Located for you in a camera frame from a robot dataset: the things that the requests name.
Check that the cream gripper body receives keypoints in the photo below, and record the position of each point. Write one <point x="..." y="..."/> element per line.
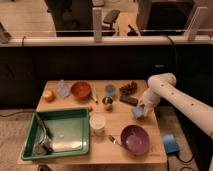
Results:
<point x="147" y="109"/>

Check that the blue sponge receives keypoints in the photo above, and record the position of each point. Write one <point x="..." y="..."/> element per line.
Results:
<point x="138" y="112"/>

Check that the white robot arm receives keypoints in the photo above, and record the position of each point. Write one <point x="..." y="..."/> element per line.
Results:
<point x="163" y="86"/>

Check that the green plastic tray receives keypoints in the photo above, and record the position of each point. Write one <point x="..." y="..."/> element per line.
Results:
<point x="70" y="134"/>

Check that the metal spatula in tray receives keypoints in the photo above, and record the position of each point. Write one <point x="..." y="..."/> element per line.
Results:
<point x="43" y="147"/>

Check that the black rectangular block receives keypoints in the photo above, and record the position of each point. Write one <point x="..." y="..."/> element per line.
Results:
<point x="129" y="100"/>

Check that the dark grape bunch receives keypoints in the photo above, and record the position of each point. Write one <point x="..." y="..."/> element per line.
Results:
<point x="129" y="88"/>

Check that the purple bowl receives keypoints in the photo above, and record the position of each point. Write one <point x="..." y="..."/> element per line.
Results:
<point x="135" y="140"/>

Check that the small metal cup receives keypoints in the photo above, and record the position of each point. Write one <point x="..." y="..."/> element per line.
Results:
<point x="107" y="101"/>

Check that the wooden table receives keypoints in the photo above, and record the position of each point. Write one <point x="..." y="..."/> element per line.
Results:
<point x="101" y="150"/>

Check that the blue tape roll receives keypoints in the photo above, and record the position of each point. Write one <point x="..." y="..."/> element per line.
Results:
<point x="170" y="144"/>

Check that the metal fork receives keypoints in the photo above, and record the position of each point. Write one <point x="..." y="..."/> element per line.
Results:
<point x="114" y="140"/>

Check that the white plastic cup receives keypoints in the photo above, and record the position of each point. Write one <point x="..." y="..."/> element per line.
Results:
<point x="97" y="123"/>

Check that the orange bowl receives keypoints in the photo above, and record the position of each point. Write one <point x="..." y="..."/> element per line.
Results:
<point x="81" y="90"/>

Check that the clear plastic bag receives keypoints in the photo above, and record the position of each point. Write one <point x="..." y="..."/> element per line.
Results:
<point x="63" y="89"/>

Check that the black office chair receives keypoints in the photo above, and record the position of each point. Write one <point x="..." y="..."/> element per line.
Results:
<point x="108" y="22"/>

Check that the orange apple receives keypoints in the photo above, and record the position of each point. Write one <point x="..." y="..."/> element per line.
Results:
<point x="48" y="95"/>

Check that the yellow handled tool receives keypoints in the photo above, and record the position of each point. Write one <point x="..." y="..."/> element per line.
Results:
<point x="94" y="95"/>

